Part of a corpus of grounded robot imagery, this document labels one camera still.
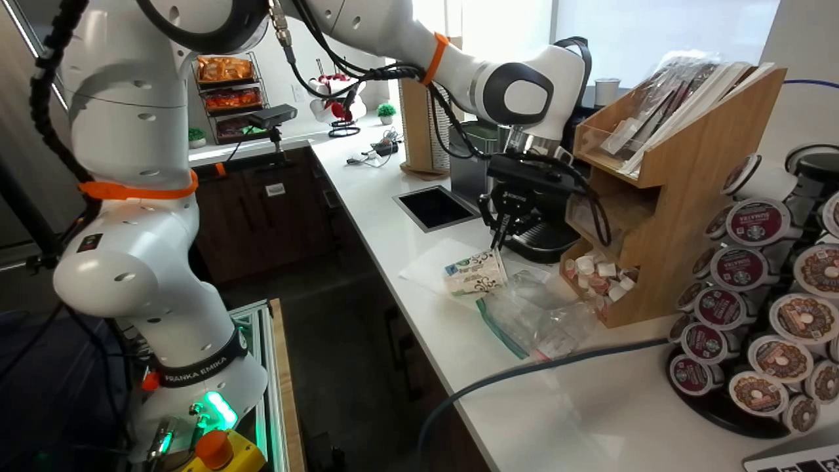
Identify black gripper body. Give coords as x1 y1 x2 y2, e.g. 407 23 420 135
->
483 153 588 209

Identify printed paper coffee cups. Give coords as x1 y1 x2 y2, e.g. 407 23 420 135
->
441 249 509 300

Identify steel framed counter opening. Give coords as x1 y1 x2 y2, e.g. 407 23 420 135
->
395 183 483 234

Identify clear zip plastic bag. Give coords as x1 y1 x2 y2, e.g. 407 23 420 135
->
475 264 612 362

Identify wooden cup dispenser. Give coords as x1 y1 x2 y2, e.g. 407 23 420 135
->
395 76 454 179

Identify small black gadget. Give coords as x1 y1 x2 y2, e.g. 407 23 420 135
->
344 128 404 167

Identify wooden knife block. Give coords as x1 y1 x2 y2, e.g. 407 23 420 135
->
558 57 788 330

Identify paper packets stack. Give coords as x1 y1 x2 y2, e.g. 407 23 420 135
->
600 53 758 173

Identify red small object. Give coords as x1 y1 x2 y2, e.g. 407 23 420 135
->
317 74 357 127

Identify bright window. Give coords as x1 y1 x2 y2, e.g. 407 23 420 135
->
442 0 782 90

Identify dark wood cabinet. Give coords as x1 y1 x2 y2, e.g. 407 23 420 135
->
187 141 370 292

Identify robot stand platform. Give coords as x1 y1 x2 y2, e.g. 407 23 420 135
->
112 296 310 472

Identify snack shelf rack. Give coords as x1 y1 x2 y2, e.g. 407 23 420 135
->
192 53 265 141

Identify yellow emergency stop button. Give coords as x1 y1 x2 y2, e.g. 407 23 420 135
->
178 428 267 472

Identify black corrugated conduit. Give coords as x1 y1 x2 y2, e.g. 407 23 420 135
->
29 0 90 181

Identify dark power cable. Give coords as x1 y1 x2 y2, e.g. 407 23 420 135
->
414 335 677 472

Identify orange strap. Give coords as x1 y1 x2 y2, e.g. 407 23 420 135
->
420 32 454 86

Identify black stereo camera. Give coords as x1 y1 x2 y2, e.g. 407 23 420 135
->
212 103 298 148

